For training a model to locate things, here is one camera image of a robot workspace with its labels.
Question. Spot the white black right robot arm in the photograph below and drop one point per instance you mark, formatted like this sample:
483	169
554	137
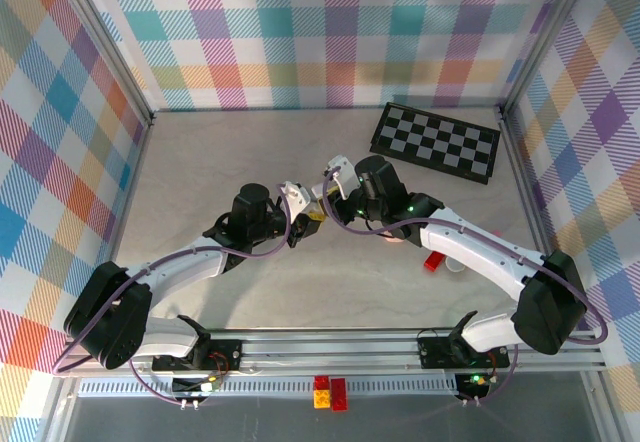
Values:
475	257

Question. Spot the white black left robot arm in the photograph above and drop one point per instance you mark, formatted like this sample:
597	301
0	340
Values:
175	269

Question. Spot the black grey chessboard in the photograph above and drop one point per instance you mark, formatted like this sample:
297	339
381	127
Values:
435	142

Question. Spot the white round object yellow rim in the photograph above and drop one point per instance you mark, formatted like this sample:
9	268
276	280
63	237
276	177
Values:
456	267

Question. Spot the small red toy brick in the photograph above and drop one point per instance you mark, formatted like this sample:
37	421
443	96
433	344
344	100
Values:
322	382

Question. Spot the long red toy brick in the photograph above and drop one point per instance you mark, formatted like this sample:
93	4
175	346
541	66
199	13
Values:
339	393

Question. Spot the yellow toy brick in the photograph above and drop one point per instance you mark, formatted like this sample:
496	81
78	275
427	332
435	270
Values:
321	399

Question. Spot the black controller board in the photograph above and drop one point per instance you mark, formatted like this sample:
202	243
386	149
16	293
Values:
190	386
477	382

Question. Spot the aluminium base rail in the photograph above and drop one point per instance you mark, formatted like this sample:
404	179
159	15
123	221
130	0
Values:
325	349

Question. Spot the aluminium side rail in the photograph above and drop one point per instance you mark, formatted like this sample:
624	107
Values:
125	212
535	212

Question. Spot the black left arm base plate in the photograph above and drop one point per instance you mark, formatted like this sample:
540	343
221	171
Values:
225	354

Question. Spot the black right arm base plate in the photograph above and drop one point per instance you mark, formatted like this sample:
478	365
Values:
435	354

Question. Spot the aluminium frame post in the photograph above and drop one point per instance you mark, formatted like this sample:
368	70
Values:
544	37
102	37

